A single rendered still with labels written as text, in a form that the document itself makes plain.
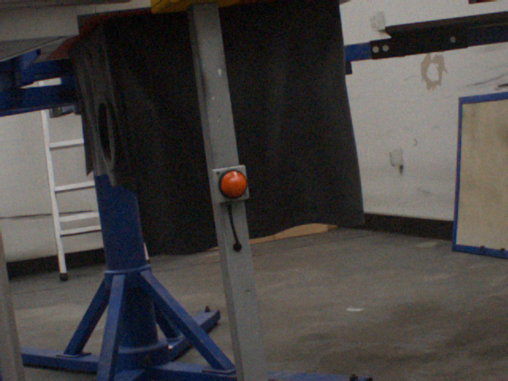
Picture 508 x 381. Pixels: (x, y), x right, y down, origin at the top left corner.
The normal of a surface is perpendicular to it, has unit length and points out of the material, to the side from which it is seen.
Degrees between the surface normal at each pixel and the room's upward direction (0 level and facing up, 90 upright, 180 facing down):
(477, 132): 80
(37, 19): 90
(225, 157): 90
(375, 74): 90
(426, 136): 90
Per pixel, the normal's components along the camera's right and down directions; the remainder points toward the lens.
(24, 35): 0.61, -0.04
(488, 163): -0.95, -0.04
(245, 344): 0.30, 0.01
